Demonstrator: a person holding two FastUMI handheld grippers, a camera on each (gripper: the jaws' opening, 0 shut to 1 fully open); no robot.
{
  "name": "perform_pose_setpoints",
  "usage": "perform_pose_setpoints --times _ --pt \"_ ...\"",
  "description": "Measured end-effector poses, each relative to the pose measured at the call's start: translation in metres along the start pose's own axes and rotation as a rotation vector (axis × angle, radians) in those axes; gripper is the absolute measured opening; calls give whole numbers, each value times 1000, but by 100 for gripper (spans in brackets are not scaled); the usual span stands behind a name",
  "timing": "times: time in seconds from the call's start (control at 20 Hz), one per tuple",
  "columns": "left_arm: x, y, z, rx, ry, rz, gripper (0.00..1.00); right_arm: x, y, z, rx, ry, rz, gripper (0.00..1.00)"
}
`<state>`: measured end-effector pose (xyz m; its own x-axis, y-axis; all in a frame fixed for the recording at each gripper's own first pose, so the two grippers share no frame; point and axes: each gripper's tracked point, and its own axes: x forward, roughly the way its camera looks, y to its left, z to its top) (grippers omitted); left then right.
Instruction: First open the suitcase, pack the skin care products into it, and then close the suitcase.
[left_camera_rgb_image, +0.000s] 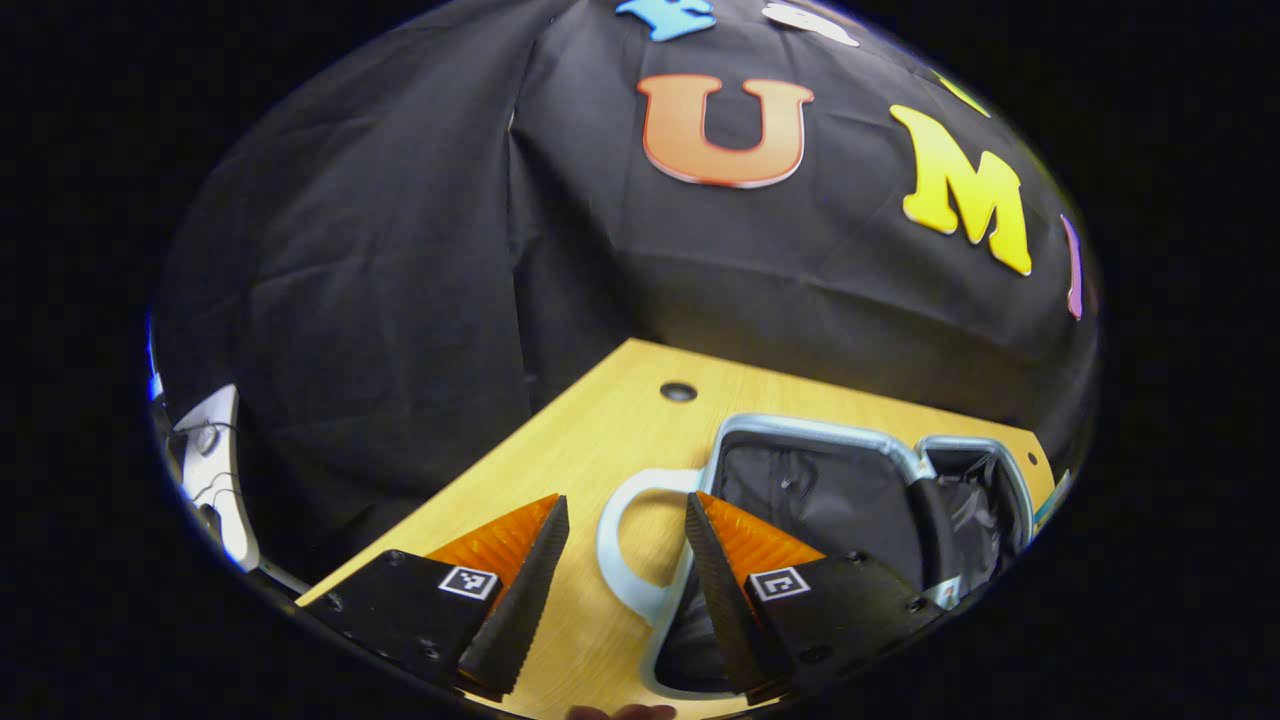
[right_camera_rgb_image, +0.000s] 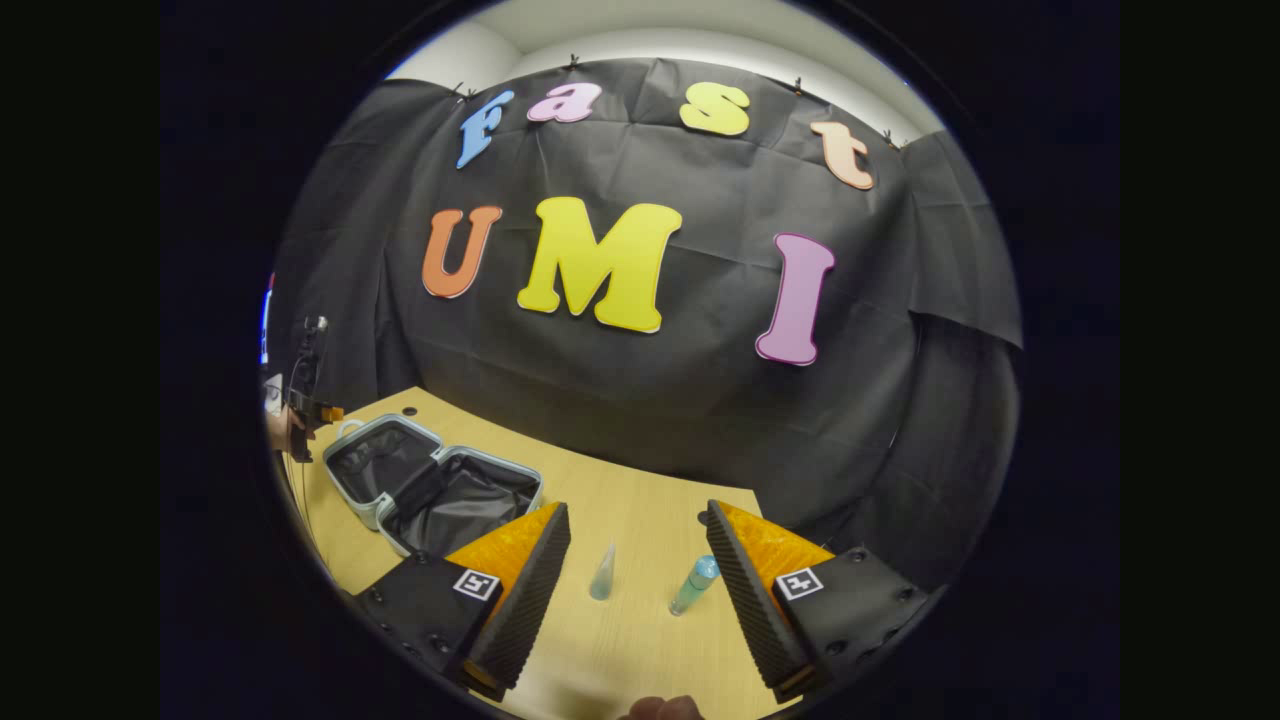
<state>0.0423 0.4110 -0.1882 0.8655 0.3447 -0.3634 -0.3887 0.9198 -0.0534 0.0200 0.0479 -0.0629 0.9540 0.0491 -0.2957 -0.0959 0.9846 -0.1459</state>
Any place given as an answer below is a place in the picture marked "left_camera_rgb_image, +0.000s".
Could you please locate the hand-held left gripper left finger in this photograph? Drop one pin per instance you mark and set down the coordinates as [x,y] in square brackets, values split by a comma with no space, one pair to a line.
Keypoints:
[530,600]

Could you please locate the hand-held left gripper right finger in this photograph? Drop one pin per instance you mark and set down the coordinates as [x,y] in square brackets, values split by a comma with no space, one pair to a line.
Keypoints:
[725,610]

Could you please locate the light blue small suitcase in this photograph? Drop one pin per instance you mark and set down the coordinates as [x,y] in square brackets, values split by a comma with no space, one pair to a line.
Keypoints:
[820,500]

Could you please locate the blue skin care bottle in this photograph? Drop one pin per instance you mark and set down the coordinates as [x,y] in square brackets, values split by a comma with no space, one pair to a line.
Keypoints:
[1052,500]

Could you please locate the white side desk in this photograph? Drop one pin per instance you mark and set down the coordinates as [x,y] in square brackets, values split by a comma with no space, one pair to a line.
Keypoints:
[215,470]

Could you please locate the black backdrop cloth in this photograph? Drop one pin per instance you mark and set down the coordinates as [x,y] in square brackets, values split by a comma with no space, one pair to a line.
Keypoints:
[400,250]

